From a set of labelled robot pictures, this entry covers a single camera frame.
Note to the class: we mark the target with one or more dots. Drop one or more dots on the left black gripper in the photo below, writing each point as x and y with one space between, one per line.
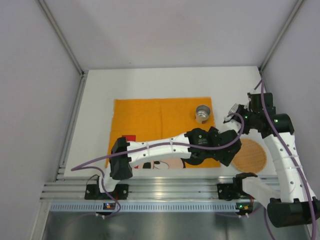
230 153

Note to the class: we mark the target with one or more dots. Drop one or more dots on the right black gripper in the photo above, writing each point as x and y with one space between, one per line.
240 113

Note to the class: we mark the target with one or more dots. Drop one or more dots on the metal cup with beige sleeve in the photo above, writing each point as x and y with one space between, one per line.
202 113

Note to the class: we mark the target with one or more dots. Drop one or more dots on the orange cartoon mouse placemat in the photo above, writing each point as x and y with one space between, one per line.
154 119

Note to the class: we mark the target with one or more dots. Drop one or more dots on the fork with teal handle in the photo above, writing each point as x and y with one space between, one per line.
234 109

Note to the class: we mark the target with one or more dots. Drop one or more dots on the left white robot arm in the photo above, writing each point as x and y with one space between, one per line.
193 147

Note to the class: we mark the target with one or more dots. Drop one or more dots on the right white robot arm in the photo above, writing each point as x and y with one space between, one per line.
295 204

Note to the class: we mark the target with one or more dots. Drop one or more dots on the round woven wicker plate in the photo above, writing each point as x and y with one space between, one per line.
251 158

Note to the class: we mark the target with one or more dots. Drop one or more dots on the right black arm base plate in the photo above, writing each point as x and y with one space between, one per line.
230 191

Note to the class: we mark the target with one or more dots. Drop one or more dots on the aluminium frame rail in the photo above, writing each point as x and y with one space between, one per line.
148 189

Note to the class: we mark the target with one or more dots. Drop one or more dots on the slotted grey cable duct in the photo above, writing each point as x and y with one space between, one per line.
130 207

